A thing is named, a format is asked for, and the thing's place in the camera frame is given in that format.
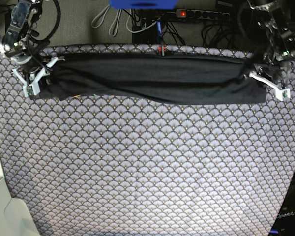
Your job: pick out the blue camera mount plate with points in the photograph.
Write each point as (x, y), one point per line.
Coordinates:
(143, 4)

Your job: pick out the black OpenArm box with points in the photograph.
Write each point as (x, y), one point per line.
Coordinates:
(285, 222)

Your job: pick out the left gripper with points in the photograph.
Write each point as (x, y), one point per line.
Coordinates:
(273, 67)

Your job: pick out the fan-patterned table cloth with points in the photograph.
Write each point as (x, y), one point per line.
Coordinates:
(91, 166)

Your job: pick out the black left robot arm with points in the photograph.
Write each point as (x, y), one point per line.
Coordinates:
(263, 23)

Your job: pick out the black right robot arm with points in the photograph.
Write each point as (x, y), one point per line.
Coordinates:
(23, 17)

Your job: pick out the dark grey T-shirt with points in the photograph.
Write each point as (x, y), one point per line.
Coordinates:
(171, 79)

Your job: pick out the red table clamp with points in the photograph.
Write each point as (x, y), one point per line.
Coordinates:
(162, 50)

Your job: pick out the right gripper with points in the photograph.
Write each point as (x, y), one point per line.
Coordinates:
(25, 52)

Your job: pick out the white plastic bin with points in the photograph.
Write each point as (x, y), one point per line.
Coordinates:
(15, 217)

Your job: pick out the black power strip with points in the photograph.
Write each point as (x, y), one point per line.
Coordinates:
(202, 15)

